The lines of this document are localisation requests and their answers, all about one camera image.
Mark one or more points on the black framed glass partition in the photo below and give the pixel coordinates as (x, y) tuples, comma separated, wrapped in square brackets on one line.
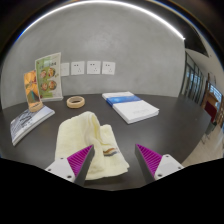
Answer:
[(192, 78)]

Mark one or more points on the green menu sign stand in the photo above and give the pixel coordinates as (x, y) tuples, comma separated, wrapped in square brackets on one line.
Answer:
[(48, 76)]

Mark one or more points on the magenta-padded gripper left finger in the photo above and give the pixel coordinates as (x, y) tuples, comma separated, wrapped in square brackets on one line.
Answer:
[(78, 161)]

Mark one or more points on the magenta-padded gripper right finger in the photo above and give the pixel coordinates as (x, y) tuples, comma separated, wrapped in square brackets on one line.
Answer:
[(151, 160)]

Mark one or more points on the grey photo cover magazine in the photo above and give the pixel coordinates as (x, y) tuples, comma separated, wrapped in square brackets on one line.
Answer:
[(28, 123)]

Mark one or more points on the cream yellow towel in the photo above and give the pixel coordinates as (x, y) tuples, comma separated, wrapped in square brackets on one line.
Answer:
[(83, 136)]

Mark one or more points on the beige tape roll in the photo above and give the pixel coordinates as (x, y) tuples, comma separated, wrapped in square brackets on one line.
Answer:
[(75, 102)]

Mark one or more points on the white wall socket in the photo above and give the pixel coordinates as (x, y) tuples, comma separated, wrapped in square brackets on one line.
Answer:
[(65, 69), (108, 67), (77, 67), (93, 67)]

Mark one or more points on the white and blue booklet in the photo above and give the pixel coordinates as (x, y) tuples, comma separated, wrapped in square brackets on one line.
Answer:
[(133, 106)]

